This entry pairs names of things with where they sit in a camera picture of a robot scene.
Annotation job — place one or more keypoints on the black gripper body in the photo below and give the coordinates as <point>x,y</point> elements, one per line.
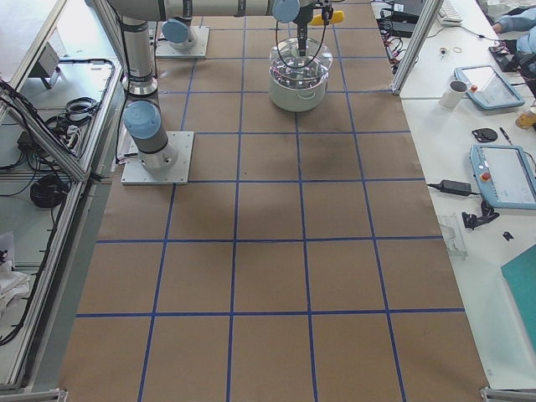
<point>301,25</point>

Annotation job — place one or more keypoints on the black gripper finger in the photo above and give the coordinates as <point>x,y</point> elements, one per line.
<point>327,14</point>
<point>302,48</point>

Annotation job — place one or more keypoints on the yellow corn cob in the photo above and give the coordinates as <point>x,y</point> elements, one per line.
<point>338,17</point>

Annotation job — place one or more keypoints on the glass pot lid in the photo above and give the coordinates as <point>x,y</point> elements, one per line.
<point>288,65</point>

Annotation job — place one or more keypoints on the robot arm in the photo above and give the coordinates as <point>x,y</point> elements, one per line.
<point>143,30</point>
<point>319,5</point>

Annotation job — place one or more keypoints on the pale green electric pot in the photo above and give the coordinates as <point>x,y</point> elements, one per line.
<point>297,90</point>

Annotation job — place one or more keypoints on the white mug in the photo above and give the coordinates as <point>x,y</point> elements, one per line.
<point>453,95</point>

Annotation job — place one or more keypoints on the far blue teach pendant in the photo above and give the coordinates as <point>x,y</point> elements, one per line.
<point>488,88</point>

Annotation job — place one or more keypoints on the blue teach pendant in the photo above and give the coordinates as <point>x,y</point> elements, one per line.
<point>488,88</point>
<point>504,176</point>

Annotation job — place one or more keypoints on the black power adapter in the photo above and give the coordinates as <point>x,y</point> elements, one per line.
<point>455,187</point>

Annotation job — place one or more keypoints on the near blue teach pendant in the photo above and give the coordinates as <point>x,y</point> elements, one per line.
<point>504,176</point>

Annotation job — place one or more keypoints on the teal board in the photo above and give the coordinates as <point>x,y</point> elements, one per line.
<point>519,274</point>

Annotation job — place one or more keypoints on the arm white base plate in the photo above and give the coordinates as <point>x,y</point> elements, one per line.
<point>170,165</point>
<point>193,47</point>

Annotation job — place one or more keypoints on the aluminium frame post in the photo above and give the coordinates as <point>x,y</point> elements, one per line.
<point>422,28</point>

